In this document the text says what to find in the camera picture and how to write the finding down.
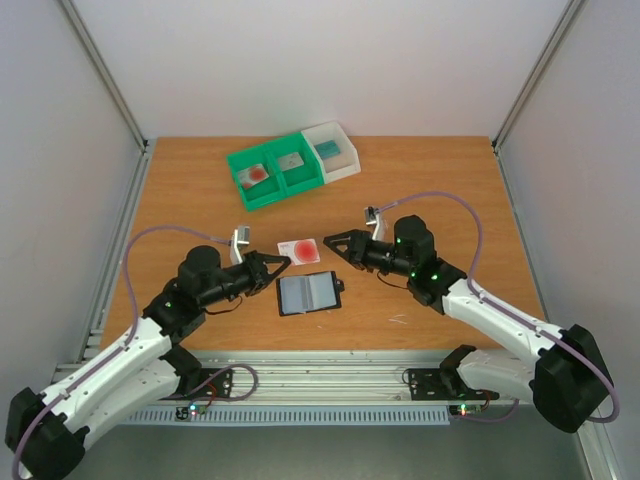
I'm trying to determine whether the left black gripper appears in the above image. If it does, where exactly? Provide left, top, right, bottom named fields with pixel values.
left=201, top=250, right=291, bottom=308

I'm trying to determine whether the black leather card holder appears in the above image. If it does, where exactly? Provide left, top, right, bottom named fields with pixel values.
left=276, top=271, right=345, bottom=317

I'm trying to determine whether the red dot credit card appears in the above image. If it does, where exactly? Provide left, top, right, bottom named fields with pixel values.
left=237, top=163, right=270, bottom=190

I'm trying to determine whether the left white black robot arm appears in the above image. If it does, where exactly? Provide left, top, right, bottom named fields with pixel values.
left=5, top=245, right=291, bottom=479

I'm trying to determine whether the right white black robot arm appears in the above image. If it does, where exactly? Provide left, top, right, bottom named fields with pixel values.
left=323, top=215, right=614, bottom=433

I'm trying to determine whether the teal card in bin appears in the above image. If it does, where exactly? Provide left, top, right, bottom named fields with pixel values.
left=314, top=140, right=341, bottom=161

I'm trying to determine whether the grey card in bin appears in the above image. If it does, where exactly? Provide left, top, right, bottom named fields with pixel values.
left=277, top=152, right=304, bottom=172

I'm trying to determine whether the green bin left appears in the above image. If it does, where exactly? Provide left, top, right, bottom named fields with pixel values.
left=227, top=145, right=285, bottom=212

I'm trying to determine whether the green bin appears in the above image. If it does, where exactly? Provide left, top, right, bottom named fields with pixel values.
left=227, top=145, right=285, bottom=212
left=264, top=132, right=324, bottom=197

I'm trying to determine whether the white bin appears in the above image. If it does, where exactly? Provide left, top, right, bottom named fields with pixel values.
left=301, top=121, right=361, bottom=184

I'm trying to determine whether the green bin middle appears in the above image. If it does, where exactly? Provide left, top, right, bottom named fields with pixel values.
left=264, top=132, right=324, bottom=197

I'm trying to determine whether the left small circuit board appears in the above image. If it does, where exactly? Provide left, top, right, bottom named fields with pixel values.
left=174, top=404, right=208, bottom=422

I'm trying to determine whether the small circuit board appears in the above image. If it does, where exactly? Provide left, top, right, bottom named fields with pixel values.
left=449, top=403, right=488, bottom=418
left=174, top=404, right=208, bottom=422

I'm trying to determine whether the right small circuit board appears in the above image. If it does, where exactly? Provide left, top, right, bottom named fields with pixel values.
left=449, top=403, right=488, bottom=418

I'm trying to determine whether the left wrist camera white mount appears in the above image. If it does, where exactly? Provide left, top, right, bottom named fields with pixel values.
left=230, top=225, right=250, bottom=265

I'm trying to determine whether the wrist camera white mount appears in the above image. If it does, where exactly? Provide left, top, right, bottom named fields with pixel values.
left=364, top=206, right=387, bottom=241
left=230, top=225, right=250, bottom=265

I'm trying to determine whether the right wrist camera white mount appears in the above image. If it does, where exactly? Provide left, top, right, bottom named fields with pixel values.
left=364, top=206, right=387, bottom=241

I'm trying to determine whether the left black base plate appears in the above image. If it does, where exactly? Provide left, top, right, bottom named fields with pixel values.
left=165, top=368, right=233, bottom=401

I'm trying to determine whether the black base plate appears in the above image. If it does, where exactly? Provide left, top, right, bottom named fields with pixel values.
left=165, top=368, right=233, bottom=401
left=401, top=368, right=500, bottom=402

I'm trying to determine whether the aluminium frame rail front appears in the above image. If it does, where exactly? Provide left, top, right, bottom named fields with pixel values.
left=169, top=347, right=450, bottom=406

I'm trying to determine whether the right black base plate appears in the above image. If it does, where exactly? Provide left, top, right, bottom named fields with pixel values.
left=401, top=368, right=500, bottom=402

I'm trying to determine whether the grey slotted cable duct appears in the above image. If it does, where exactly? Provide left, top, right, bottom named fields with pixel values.
left=123, top=405, right=449, bottom=428

